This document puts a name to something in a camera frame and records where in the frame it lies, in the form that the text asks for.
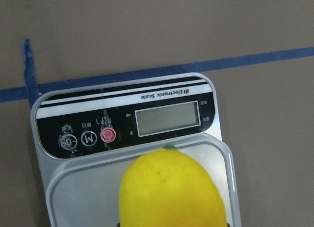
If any vertical blue tape strip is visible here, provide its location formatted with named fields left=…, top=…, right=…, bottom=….
left=22, top=38, right=40, bottom=108

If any yellow mango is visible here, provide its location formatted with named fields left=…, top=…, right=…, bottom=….
left=119, top=147, right=228, bottom=227

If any clear plastic scale tray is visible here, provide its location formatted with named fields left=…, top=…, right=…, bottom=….
left=46, top=133, right=241, bottom=227

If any horizontal blue tape strip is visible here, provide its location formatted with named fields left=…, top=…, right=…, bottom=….
left=0, top=47, right=314, bottom=104

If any grey electronic kitchen scale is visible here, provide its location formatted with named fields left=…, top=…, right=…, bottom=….
left=30, top=72, right=223, bottom=227

